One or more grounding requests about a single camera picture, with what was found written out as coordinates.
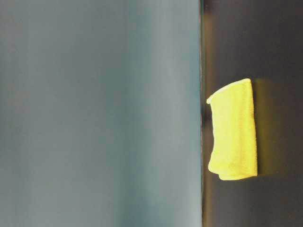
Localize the yellow cloth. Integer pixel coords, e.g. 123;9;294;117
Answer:
206;79;258;181

